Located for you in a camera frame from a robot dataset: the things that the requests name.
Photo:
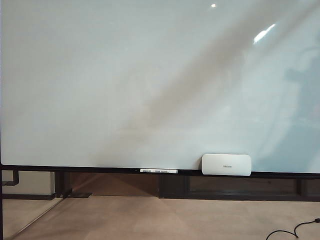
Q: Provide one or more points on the white marker pen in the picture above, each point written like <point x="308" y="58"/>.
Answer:
<point x="159" y="171"/>

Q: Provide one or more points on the black whiteboard pen tray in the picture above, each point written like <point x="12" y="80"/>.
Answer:
<point x="100" y="169"/>

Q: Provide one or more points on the glossy white whiteboard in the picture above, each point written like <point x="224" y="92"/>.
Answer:
<point x="75" y="87"/>

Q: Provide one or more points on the white rounded board eraser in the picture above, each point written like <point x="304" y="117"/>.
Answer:
<point x="225" y="165"/>

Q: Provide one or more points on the dark flat floor plate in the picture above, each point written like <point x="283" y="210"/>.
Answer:
<point x="82" y="195"/>

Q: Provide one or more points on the black vertical column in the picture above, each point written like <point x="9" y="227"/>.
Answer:
<point x="61" y="185"/>

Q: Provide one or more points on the black bent pipe bracket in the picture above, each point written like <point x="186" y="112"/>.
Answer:
<point x="16" y="178"/>

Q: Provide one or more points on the black wall baseboard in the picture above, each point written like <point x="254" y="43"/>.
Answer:
<point x="25" y="197"/>

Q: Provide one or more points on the metal floor rail strip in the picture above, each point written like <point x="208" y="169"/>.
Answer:
<point x="37" y="217"/>

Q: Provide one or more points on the black frame upright post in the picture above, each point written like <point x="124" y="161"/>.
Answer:
<point x="1" y="212"/>

